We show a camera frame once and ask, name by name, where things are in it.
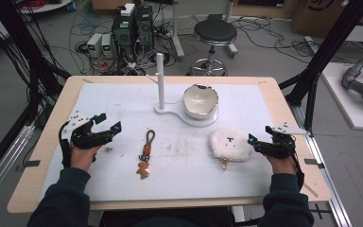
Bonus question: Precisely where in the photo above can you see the black round stool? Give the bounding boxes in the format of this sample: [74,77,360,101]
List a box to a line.
[186,13,238,77]

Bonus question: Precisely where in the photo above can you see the gingerbread man keychain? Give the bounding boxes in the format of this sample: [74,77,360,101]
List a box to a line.
[135,129,157,181]

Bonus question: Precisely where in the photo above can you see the wooden table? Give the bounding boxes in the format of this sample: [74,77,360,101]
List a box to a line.
[7,75,333,215]

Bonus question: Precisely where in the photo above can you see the black computer tower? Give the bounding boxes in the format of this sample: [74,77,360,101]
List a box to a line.
[134,4,155,60]
[111,9,137,62]

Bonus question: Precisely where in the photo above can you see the person's right hand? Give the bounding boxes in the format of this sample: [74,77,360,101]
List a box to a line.
[266,155,298,176]

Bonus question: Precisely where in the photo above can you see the black tape strip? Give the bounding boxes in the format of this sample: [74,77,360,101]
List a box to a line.
[15,159,42,173]
[303,158,326,170]

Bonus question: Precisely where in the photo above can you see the grey power supply unit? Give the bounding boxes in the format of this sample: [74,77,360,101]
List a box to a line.
[100,32,113,59]
[86,32,104,59]

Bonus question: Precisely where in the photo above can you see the white eggshell-shaped bowl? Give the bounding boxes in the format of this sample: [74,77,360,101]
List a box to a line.
[181,82,219,121]

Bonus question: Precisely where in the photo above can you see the white floor platform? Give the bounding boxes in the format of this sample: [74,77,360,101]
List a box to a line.
[320,61,363,132]

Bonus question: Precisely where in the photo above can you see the black frame post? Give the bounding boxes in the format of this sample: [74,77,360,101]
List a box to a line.
[278,0,363,133]
[0,0,72,127]

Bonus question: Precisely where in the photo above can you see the person's lap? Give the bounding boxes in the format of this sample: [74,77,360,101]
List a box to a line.
[99,206,236,227]

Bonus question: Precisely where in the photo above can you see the white stand with pole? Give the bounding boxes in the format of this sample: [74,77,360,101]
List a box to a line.
[146,52,220,129]

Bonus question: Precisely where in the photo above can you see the person's left hand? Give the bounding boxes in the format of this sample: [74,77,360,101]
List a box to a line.
[69,145,102,173]

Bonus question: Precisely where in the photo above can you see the aluminium rail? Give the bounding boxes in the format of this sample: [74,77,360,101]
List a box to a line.
[289,103,354,227]
[0,124,36,211]

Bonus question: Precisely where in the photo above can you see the white table mat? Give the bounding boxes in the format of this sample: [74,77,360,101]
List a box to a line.
[37,81,274,203]

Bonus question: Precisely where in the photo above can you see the white box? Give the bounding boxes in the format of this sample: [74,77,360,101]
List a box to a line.
[119,2,136,18]

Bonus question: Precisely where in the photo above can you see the white fluffy plush keychain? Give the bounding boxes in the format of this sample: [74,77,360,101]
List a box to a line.
[208,127,254,171]

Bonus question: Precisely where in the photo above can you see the cardboard box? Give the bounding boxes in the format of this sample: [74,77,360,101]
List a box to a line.
[290,0,363,40]

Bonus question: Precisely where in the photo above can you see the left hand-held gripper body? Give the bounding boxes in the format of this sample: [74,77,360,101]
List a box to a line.
[63,110,114,150]

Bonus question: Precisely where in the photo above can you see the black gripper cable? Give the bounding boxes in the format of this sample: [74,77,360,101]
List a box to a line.
[58,120,74,169]
[290,135,306,192]

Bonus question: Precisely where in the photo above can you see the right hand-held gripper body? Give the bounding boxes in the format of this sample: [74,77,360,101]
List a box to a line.
[255,122,312,160]

